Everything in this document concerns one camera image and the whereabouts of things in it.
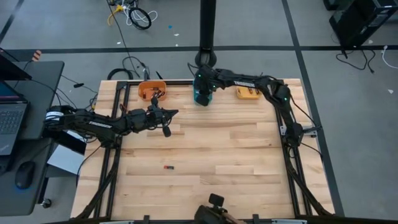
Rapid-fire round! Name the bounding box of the orange plastic bin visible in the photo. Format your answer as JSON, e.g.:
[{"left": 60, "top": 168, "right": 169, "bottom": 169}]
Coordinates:
[{"left": 137, "top": 80, "right": 168, "bottom": 102}]

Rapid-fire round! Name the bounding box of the black cable with plug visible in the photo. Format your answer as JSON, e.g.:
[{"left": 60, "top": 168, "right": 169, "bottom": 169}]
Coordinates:
[{"left": 335, "top": 46, "right": 376, "bottom": 75}]

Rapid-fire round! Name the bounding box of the black looped floor cable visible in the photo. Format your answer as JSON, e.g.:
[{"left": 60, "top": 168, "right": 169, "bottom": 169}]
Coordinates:
[{"left": 107, "top": 67, "right": 134, "bottom": 81}]

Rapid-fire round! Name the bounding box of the black pole with round end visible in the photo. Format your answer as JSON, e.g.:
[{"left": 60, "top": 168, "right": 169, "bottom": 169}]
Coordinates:
[{"left": 194, "top": 0, "right": 218, "bottom": 68}]

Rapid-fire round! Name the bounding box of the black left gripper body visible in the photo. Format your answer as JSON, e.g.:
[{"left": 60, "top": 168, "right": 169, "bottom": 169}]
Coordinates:
[{"left": 125, "top": 96, "right": 167, "bottom": 132}]

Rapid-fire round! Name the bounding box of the yellow plastic bin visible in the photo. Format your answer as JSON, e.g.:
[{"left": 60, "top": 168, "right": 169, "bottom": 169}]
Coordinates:
[{"left": 235, "top": 85, "right": 262, "bottom": 100}]

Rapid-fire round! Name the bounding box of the black computer tower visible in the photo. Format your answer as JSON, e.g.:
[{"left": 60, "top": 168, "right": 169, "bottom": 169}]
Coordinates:
[{"left": 328, "top": 0, "right": 398, "bottom": 48}]

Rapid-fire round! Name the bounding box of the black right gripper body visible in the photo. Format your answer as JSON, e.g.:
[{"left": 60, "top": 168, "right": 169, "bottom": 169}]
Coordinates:
[{"left": 193, "top": 65, "right": 220, "bottom": 96}]

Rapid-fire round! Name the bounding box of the black flat box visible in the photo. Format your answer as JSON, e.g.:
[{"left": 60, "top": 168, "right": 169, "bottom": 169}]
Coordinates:
[{"left": 43, "top": 124, "right": 88, "bottom": 156}]

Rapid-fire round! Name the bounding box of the white floor cable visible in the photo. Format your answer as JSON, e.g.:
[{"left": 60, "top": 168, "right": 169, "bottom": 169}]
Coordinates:
[{"left": 123, "top": 2, "right": 159, "bottom": 27}]

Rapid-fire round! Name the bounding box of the black side desk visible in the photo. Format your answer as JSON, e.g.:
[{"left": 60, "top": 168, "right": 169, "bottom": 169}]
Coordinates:
[{"left": 0, "top": 60, "right": 65, "bottom": 218}]

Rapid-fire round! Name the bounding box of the black laptop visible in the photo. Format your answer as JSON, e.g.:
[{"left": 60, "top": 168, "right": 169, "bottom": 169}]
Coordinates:
[{"left": 0, "top": 80, "right": 30, "bottom": 175}]

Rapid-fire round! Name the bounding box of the black computer mouse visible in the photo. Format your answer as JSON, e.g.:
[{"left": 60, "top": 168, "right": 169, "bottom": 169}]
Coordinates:
[{"left": 14, "top": 161, "right": 36, "bottom": 190}]

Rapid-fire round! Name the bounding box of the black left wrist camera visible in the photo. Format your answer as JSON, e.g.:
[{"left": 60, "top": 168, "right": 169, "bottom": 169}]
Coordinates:
[{"left": 160, "top": 121, "right": 172, "bottom": 138}]

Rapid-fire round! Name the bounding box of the black aluminium rig frame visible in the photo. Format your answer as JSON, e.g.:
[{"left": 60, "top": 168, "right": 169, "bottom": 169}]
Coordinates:
[{"left": 70, "top": 79, "right": 338, "bottom": 224}]

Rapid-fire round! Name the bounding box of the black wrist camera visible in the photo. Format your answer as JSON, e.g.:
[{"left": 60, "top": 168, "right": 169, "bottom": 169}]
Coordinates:
[
  {"left": 160, "top": 121, "right": 172, "bottom": 138},
  {"left": 195, "top": 92, "right": 211, "bottom": 107}
]

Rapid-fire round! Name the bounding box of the black box camera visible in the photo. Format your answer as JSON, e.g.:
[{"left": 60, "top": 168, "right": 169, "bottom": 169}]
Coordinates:
[{"left": 208, "top": 193, "right": 225, "bottom": 208}]

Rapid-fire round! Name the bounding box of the black monitor panel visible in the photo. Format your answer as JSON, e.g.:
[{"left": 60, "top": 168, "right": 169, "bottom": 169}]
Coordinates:
[{"left": 0, "top": 47, "right": 32, "bottom": 82}]

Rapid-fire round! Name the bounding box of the yellow floor cable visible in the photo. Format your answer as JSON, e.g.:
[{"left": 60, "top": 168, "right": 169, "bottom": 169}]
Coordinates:
[{"left": 107, "top": 4, "right": 124, "bottom": 27}]

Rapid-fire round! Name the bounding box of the teal plastic bin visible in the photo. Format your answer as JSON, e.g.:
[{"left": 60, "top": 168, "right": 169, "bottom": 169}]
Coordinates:
[{"left": 192, "top": 83, "right": 214, "bottom": 106}]

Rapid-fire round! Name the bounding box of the white flat box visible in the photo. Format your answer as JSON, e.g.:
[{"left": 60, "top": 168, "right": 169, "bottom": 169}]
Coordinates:
[{"left": 46, "top": 129, "right": 87, "bottom": 176}]

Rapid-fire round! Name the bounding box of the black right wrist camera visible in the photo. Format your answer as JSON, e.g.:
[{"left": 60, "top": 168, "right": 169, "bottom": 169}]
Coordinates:
[{"left": 195, "top": 92, "right": 211, "bottom": 107}]

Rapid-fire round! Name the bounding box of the black coiled cable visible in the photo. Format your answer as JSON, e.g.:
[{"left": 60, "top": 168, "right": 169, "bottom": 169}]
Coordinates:
[{"left": 127, "top": 6, "right": 153, "bottom": 31}]

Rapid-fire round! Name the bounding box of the white cable with plug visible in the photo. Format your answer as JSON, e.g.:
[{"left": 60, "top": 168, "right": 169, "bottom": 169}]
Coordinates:
[{"left": 380, "top": 45, "right": 398, "bottom": 70}]

